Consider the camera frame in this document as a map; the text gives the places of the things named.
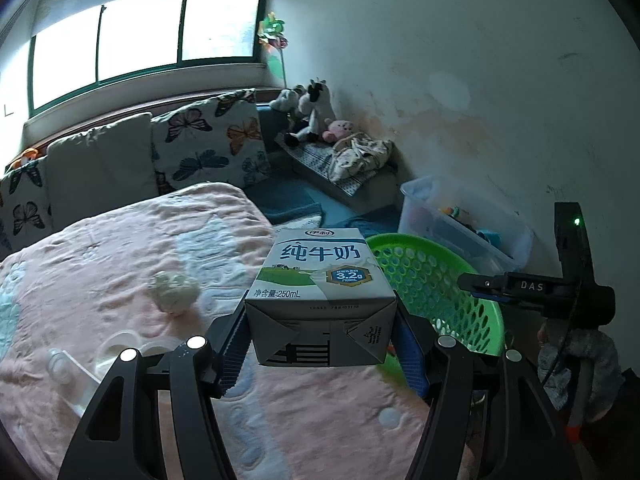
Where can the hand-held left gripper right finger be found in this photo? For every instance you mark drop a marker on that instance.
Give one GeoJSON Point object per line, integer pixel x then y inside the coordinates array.
{"type": "Point", "coordinates": [410, 357]}

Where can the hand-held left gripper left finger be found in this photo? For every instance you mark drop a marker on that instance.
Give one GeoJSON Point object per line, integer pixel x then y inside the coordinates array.
{"type": "Point", "coordinates": [234, 347]}

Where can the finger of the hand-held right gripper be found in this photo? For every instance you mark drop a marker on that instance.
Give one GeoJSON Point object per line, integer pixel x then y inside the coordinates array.
{"type": "Point", "coordinates": [480, 281]}
{"type": "Point", "coordinates": [495, 296]}

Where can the green plastic basket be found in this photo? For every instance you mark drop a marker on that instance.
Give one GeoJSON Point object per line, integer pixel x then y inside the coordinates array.
{"type": "Point", "coordinates": [425, 275]}

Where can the white milk carton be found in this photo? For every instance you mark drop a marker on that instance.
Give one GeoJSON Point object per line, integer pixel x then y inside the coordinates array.
{"type": "Point", "coordinates": [320, 280]}

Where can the clear plastic storage bin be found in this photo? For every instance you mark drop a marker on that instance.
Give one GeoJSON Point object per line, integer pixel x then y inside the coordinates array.
{"type": "Point", "coordinates": [450, 240]}

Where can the crumpled white tissue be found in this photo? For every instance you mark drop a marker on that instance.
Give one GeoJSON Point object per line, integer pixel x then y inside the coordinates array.
{"type": "Point", "coordinates": [172, 290]}

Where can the pink fleece blanket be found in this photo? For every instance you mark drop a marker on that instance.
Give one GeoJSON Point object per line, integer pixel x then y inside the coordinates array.
{"type": "Point", "coordinates": [125, 240]}

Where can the blue floor mat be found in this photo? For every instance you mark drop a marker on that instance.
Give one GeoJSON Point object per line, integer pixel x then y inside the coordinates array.
{"type": "Point", "coordinates": [290, 202]}

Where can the crumpled floral cloth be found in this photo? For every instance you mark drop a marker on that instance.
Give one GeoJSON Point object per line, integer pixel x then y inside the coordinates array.
{"type": "Point", "coordinates": [360, 155]}

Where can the patterned folded mat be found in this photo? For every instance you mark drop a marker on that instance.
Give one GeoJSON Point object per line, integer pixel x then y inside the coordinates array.
{"type": "Point", "coordinates": [315, 162]}

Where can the large butterfly print pillow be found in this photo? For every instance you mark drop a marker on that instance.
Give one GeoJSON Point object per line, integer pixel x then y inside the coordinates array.
{"type": "Point", "coordinates": [210, 145]}

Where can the pink pig plush toy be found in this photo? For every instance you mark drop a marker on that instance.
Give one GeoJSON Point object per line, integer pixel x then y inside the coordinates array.
{"type": "Point", "coordinates": [337, 130]}

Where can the plain white pillow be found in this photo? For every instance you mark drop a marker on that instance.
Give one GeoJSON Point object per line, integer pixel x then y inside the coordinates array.
{"type": "Point", "coordinates": [100, 170]}

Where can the cow plush toy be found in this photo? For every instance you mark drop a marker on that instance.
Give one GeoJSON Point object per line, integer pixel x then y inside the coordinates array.
{"type": "Point", "coordinates": [312, 110]}

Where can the grey plush toy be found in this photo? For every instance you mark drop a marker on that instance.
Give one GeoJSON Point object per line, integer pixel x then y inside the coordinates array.
{"type": "Point", "coordinates": [285, 100]}

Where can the small butterfly print pillow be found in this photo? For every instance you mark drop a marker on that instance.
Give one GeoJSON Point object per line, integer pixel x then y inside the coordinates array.
{"type": "Point", "coordinates": [22, 205]}

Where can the orange plush toy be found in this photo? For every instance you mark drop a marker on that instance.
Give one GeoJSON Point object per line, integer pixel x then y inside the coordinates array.
{"type": "Point", "coordinates": [22, 156]}

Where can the colourful pinwheel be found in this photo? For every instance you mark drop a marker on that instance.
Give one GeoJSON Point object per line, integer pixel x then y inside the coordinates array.
{"type": "Point", "coordinates": [274, 35]}

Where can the green framed window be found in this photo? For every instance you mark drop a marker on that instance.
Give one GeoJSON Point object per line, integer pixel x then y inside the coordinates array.
{"type": "Point", "coordinates": [135, 40]}

